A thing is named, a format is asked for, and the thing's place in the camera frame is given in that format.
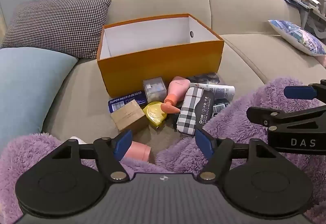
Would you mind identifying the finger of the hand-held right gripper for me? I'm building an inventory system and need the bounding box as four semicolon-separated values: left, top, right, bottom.
283;82;326;102
247;105;326;133

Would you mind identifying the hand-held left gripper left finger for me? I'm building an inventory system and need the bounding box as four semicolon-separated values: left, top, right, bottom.
51;129;133;183

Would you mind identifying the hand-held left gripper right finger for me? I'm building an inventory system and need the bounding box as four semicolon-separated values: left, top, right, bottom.
195;127;281;184

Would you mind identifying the pink cup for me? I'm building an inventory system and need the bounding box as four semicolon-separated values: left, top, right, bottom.
122;141;151;163

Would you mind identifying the small brown cardboard box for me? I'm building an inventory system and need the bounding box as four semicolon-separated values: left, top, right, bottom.
110;100;149;133

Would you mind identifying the plaid glasses case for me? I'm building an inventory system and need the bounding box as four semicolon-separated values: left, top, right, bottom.
176;87;214;137

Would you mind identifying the dark blue case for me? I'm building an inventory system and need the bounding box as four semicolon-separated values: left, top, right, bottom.
211;100;231;115

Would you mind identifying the blue tin case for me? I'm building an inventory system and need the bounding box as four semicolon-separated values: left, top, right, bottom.
108;91;148;114

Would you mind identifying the yellow tape measure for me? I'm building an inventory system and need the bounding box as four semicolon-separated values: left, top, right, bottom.
143;101;168;128

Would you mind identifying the small white box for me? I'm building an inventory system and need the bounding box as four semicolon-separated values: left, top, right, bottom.
69;136;87;145

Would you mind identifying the white printed tube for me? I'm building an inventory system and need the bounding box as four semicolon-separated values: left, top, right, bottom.
190;82;235;101

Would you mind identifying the pink pump bottle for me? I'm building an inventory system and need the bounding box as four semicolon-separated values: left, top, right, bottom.
159;76;191;114

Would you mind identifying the silver cube box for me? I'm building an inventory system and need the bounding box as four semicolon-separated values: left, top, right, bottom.
143;77;168;104

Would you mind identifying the dark patterned box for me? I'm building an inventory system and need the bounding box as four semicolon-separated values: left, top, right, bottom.
187;72;222;86

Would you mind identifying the orange cardboard box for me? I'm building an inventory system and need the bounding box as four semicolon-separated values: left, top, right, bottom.
96;13;225;98

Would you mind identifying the purple fuzzy blanket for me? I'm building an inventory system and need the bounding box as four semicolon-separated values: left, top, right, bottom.
0;77;326;224

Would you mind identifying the beige sofa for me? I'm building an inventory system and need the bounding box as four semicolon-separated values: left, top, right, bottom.
0;0;326;166

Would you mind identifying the blue printed pillow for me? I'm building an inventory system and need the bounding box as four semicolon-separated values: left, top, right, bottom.
267;19;326;57

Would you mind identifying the white side table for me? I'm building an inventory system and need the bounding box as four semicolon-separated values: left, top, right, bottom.
297;5;326;39

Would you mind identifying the light blue pillow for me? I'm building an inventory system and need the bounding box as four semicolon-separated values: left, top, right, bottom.
0;47;79;153

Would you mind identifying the houndstooth pillow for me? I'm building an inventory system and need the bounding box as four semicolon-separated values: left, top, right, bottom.
0;0;112;60

